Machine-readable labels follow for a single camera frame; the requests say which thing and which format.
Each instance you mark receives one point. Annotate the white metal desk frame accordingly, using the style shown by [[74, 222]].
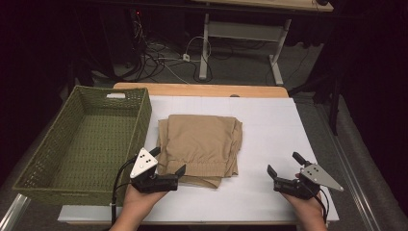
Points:
[[243, 31]]

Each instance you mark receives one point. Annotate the long grey metal rail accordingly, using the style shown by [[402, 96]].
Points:
[[349, 166]]

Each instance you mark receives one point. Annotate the person's left hand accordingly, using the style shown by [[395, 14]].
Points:
[[138, 203]]

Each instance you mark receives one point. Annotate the black metal stand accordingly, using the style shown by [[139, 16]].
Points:
[[335, 106]]

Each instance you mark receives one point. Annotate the white foam board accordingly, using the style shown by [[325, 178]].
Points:
[[272, 134]]

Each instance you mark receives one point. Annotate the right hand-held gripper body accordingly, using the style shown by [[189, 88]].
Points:
[[316, 176]]

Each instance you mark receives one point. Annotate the person's right hand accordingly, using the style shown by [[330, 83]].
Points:
[[306, 208]]

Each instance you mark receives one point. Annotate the white power adapter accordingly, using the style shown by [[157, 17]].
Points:
[[186, 57]]

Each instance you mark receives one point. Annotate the silver metal rail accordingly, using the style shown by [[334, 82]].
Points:
[[12, 213]]

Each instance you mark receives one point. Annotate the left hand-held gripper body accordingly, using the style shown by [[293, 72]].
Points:
[[144, 163]]

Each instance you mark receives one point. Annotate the khaki pants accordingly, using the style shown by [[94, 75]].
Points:
[[198, 141]]

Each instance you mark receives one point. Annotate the green woven basket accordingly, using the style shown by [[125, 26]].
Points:
[[96, 141]]

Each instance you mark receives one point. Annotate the wooden table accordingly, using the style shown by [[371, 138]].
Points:
[[198, 89]]

